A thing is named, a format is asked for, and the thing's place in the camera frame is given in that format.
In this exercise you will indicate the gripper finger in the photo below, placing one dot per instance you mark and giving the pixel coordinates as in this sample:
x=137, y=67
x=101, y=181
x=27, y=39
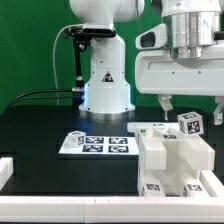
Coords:
x=165, y=103
x=218, y=112

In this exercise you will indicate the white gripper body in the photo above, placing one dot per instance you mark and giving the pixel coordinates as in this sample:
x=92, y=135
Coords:
x=157, y=73

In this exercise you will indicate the white long side rail back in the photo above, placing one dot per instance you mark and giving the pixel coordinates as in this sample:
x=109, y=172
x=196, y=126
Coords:
x=197, y=153

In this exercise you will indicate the white long side rail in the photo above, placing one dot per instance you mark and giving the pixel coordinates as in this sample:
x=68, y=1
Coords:
x=197, y=153
x=152, y=152

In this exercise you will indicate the white long side rail front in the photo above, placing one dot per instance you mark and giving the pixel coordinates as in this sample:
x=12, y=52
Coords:
x=152, y=152

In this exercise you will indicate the white chair seat block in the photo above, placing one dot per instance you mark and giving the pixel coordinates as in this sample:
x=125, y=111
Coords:
x=176, y=172

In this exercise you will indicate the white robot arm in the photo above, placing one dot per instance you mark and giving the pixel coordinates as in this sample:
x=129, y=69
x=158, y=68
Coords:
x=184, y=55

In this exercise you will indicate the white flat back panel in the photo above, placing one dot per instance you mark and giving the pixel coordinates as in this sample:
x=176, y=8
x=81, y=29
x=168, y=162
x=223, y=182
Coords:
x=102, y=145

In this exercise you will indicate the white left fence block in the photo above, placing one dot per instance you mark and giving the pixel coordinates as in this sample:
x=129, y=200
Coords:
x=6, y=170

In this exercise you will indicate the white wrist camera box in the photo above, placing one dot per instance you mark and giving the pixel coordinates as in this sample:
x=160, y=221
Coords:
x=154, y=38

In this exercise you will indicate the white right fence rail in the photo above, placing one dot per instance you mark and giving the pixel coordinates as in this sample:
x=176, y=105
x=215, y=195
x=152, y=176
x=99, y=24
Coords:
x=212, y=184

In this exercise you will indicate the white fence rail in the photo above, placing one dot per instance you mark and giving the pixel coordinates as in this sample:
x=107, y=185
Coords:
x=212, y=184
x=111, y=209

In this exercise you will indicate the black camera on stand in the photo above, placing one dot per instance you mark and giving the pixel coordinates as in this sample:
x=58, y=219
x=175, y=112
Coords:
x=82, y=38

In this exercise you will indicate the white front fence rail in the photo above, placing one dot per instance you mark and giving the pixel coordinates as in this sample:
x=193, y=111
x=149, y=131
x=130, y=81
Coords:
x=111, y=209

